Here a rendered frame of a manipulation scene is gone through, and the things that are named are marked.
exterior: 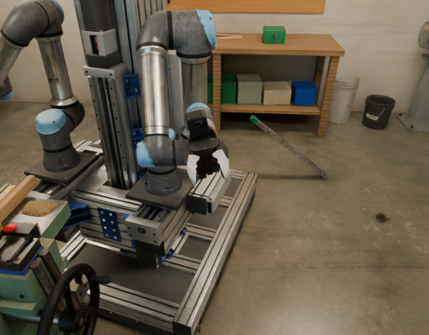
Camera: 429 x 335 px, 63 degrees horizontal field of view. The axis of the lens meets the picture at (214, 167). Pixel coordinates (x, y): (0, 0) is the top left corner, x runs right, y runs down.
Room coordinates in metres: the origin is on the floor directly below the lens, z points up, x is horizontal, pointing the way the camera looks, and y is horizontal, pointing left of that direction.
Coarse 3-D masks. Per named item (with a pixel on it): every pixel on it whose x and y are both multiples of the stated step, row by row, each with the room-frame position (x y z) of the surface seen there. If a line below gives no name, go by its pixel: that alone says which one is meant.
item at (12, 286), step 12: (48, 240) 0.69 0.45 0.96; (60, 264) 0.68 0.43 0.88; (0, 276) 0.56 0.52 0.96; (12, 276) 0.56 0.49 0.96; (24, 276) 0.56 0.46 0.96; (48, 276) 0.62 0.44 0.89; (0, 288) 0.56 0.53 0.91; (12, 288) 0.56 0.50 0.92; (24, 288) 0.56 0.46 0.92; (36, 288) 0.57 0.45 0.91; (24, 300) 0.56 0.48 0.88; (36, 300) 0.56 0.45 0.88
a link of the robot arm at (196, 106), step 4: (192, 104) 0.93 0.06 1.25; (196, 104) 0.92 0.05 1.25; (200, 104) 0.92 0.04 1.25; (204, 104) 0.93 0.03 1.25; (188, 108) 0.93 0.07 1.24; (192, 108) 0.90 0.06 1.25; (196, 108) 0.89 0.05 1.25; (200, 108) 0.89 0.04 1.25; (204, 108) 0.90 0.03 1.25; (208, 108) 0.92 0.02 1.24; (208, 112) 0.89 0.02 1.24; (208, 116) 0.85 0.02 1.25; (212, 116) 0.92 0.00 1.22; (212, 120) 0.85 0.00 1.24
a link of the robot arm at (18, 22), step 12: (12, 12) 1.30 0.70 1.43; (24, 12) 1.30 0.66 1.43; (36, 12) 1.32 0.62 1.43; (12, 24) 1.28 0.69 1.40; (24, 24) 1.28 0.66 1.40; (36, 24) 1.31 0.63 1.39; (12, 36) 1.27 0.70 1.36; (24, 36) 1.28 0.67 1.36; (36, 36) 1.33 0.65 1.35; (0, 48) 1.28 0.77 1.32; (12, 48) 1.28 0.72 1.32; (0, 60) 1.28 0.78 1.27; (12, 60) 1.30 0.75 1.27; (0, 72) 1.29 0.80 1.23; (0, 84) 1.32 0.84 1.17
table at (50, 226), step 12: (24, 204) 0.91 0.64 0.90; (60, 204) 0.91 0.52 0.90; (12, 216) 0.85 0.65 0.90; (24, 216) 0.85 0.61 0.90; (36, 216) 0.85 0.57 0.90; (48, 216) 0.85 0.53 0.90; (60, 216) 0.87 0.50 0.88; (48, 228) 0.80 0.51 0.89; (60, 228) 0.85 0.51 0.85; (0, 300) 0.56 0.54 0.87; (12, 300) 0.56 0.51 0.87; (12, 312) 0.54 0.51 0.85; (24, 312) 0.54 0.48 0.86; (36, 312) 0.54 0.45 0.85
